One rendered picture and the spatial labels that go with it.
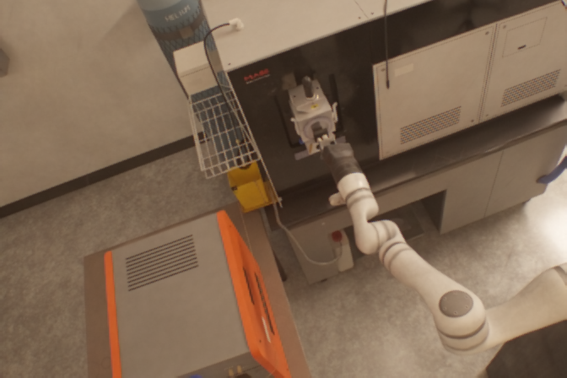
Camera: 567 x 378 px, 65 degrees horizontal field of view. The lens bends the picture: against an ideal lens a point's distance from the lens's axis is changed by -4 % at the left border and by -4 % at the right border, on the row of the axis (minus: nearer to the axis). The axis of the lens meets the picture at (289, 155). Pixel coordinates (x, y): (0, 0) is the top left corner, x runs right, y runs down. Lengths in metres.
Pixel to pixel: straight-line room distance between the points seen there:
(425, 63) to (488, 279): 1.27
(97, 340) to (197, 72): 1.00
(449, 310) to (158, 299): 0.74
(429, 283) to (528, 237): 1.65
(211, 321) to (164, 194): 1.80
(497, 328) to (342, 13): 0.84
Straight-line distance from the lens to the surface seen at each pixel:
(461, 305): 0.88
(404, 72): 1.44
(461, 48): 1.50
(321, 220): 1.77
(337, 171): 1.20
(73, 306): 2.88
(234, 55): 1.25
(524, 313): 0.94
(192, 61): 1.60
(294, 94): 1.30
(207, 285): 1.25
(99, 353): 1.83
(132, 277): 1.35
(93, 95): 2.72
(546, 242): 2.56
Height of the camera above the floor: 2.21
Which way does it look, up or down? 52 degrees down
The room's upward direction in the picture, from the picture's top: 18 degrees counter-clockwise
